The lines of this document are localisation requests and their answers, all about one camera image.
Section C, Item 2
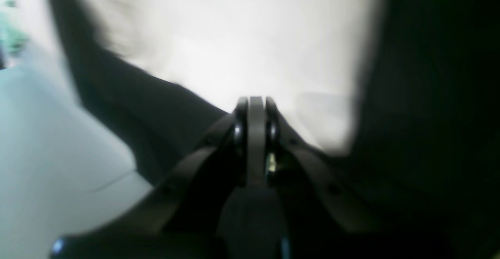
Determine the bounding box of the white T-shirt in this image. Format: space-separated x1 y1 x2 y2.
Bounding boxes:
83 0 383 154

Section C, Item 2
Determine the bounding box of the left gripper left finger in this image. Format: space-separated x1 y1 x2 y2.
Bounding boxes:
51 97 257 259

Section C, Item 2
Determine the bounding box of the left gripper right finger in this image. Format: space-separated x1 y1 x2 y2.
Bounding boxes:
261 96 386 234

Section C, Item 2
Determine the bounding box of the black table cloth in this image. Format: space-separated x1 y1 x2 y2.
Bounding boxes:
49 0 499 259

